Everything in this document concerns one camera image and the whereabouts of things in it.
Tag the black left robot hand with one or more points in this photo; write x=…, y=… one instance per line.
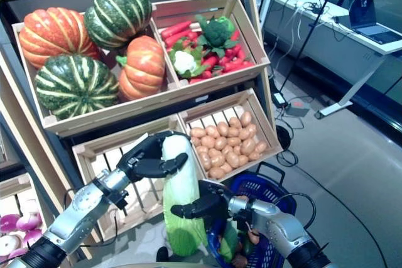
x=141, y=164

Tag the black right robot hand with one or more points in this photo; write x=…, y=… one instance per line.
x=213, y=205

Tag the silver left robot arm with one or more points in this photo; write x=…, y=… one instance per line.
x=78, y=211

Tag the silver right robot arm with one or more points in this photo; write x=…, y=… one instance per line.
x=282, y=227

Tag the blue plastic shopping basket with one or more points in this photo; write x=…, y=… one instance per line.
x=211, y=243

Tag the green cloth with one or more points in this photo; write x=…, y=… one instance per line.
x=229, y=243

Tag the wooden cabbage crate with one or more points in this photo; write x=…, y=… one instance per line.
x=91, y=180

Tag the dark green pepper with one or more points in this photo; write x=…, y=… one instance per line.
x=247, y=247

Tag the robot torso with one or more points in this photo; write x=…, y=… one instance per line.
x=188, y=265

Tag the wooden pumpkin crate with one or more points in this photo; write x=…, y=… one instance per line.
x=157, y=98

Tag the black left robot foot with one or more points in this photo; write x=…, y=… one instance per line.
x=161, y=254

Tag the black round stand base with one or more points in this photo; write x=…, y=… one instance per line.
x=284, y=139

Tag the small orange pumpkin green stem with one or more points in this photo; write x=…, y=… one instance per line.
x=144, y=67

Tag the wooden potato crate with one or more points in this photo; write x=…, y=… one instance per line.
x=264, y=120

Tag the red orange carrot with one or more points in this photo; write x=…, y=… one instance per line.
x=179, y=37
x=238, y=66
x=236, y=34
x=235, y=51
x=176, y=29
x=210, y=61
x=196, y=80

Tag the green striped pumpkin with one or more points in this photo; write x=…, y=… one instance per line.
x=119, y=13
x=75, y=86

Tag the white cauliflower green leaves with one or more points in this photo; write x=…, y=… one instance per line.
x=184, y=61

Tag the black power adapter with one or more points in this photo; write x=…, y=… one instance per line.
x=279, y=99

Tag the wooden turnip crate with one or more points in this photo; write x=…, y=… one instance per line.
x=15, y=183

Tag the purple white turnip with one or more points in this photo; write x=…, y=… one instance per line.
x=17, y=253
x=28, y=222
x=9, y=243
x=8, y=222
x=31, y=237

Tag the green broccoli head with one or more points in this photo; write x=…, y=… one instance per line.
x=216, y=31

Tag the large orange striped pumpkin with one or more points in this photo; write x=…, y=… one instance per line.
x=53, y=35

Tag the wooden carrot crate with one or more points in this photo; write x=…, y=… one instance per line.
x=251, y=29

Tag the white standing desk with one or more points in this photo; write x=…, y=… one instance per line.
x=361, y=76

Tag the black tripod stand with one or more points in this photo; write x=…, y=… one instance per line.
x=311, y=29

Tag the grey open laptop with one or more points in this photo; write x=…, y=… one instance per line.
x=361, y=7

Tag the grey box red switch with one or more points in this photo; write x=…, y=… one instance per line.
x=298, y=111

